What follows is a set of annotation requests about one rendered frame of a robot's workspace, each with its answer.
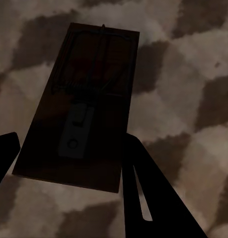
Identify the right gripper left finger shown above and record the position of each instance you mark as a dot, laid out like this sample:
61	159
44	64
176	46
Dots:
9	148

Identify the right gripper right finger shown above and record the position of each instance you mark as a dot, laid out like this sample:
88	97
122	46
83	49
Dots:
171	218

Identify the mousetrap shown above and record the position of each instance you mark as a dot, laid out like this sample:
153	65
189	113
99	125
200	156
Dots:
75	135

